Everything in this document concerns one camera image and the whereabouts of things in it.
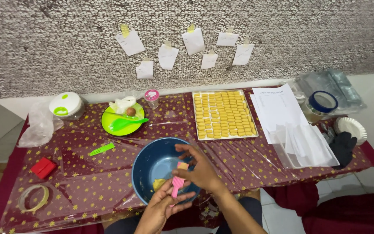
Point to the large clear plastic bag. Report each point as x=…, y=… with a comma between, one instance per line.
x=37, y=126

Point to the clear adhesive tape roll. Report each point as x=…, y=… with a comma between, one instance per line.
x=23, y=203

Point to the clear plastic rectangular container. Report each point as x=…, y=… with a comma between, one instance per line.
x=284, y=159

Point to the dark red star tablecloth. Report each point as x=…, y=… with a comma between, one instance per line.
x=86, y=182

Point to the green plastic spoon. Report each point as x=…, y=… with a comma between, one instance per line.
x=123, y=123

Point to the black glove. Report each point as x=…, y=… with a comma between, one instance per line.
x=342, y=149

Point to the clear plastic table cover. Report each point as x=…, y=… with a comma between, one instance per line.
x=115, y=152

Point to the white printed paper sheets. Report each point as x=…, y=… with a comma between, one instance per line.
x=276, y=107

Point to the small jar with pink lid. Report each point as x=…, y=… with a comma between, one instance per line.
x=152, y=97

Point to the small yellow dough piece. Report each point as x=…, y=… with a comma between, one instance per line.
x=183, y=166

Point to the pile of clear plastic bags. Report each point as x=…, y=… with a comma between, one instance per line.
x=346, y=87

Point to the pink plastic comb tool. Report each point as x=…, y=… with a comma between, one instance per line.
x=177, y=183

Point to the glass jar with blue lid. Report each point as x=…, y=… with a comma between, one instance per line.
x=317, y=109

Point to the green plastic plate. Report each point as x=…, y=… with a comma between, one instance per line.
x=122, y=130

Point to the green serrated plastic cutter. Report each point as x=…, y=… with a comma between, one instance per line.
x=102, y=149

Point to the red small box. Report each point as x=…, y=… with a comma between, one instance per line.
x=43, y=167

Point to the rows of yellow shaped cookies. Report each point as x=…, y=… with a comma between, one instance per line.
x=226, y=113

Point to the group of white paper notes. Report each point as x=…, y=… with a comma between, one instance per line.
x=130, y=42

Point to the yellow dough lump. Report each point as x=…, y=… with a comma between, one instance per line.
x=158, y=184

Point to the person's dark trousers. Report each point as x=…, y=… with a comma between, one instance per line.
x=122, y=226

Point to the dark red cloth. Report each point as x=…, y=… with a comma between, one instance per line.
x=352, y=214

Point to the blue mixing bowl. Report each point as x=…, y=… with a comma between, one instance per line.
x=151, y=159

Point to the person's left hand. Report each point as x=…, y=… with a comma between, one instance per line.
x=156, y=211

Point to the brown egg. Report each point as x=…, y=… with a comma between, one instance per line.
x=131, y=111

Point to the crumpled white plastic bag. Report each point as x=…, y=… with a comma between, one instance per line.
x=120, y=104

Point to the folded white papers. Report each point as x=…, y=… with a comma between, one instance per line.
x=307, y=146

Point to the metal baking tray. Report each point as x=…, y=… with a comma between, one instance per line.
x=196, y=136

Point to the grey crumpled plastic wrap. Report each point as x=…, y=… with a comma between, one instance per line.
x=327, y=133

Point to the person's right hand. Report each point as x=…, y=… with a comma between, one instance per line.
x=205, y=172

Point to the stack of white paper plates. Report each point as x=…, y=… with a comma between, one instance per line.
x=351, y=126

